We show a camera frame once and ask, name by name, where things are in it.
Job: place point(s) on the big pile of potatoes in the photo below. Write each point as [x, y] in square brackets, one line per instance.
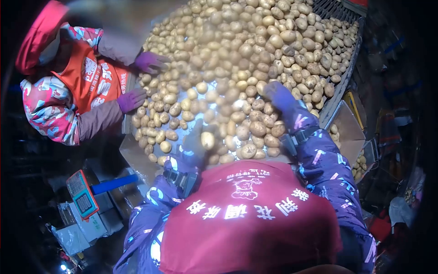
[239, 61]

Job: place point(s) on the single pale potato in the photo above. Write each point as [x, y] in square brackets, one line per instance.
[207, 140]

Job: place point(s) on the brown cardboard box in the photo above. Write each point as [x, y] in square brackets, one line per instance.
[349, 130]

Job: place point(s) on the yellow flat frame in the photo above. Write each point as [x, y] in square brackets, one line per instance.
[354, 108]

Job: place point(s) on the person's right hand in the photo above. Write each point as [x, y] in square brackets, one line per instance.
[291, 108]

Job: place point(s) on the clear plastic bag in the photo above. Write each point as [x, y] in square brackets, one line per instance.
[70, 239]

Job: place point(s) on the black wrist band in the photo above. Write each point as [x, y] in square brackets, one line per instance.
[298, 137]
[180, 179]

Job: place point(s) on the person's body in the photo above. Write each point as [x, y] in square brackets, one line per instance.
[249, 222]

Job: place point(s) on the person's left hand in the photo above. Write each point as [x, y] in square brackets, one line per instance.
[190, 156]

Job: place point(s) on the person's left fingers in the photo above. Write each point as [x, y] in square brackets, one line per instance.
[195, 134]

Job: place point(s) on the weighing scale with blue post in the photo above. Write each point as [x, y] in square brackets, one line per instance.
[84, 195]

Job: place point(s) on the person's right fingers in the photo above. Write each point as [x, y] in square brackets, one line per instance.
[276, 93]

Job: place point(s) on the small potato cluster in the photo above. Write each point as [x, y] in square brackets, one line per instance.
[359, 166]
[334, 133]

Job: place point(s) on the white carton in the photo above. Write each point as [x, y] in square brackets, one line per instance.
[89, 222]

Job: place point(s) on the metal sorting table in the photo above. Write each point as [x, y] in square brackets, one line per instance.
[337, 92]

